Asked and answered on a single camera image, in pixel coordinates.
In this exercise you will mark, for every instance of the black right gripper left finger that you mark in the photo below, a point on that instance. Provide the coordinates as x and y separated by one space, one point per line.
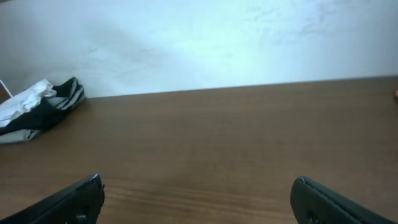
80 202

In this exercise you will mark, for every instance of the white t-shirt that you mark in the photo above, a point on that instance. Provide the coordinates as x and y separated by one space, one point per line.
25 101

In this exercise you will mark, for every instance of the folded black garment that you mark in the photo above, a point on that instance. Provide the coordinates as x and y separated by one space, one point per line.
40 115

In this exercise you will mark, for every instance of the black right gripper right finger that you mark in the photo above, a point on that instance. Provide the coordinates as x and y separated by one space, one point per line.
313 203

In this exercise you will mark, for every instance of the folded beige garment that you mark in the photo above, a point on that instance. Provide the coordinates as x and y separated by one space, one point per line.
18 135

